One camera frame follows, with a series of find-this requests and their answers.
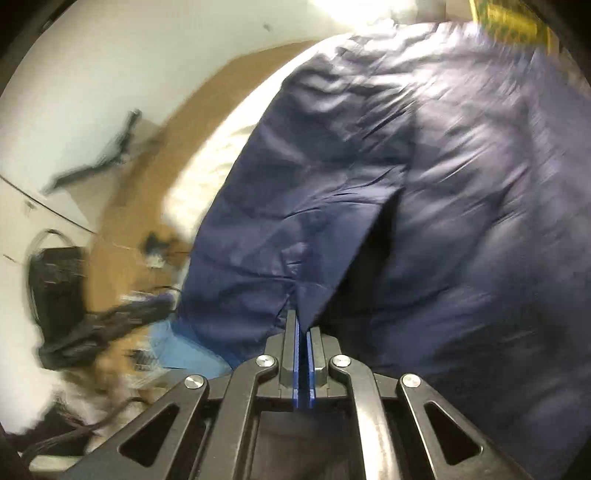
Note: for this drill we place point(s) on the navy blue padded jacket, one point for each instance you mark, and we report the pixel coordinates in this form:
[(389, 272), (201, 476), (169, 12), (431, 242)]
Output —
[(351, 184)]

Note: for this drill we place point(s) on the black thin stand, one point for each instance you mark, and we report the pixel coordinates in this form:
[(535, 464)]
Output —
[(106, 157)]

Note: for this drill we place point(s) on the light blue cloth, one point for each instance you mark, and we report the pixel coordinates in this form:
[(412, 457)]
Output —
[(184, 346)]

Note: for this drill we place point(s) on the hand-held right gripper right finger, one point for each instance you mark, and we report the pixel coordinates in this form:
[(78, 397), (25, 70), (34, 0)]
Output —
[(311, 364)]

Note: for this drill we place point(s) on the black bag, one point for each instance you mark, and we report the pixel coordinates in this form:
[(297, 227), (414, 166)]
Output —
[(55, 281)]

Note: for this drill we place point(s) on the green yellow patterned box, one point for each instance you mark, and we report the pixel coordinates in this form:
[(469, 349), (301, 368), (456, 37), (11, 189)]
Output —
[(508, 18)]

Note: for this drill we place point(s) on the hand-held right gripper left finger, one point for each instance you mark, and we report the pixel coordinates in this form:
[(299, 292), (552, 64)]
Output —
[(297, 364)]

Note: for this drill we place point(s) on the white fluffy cloth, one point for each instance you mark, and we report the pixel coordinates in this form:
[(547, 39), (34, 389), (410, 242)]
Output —
[(92, 392)]

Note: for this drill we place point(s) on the small dark object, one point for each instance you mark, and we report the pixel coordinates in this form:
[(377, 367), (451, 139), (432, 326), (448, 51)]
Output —
[(154, 247)]

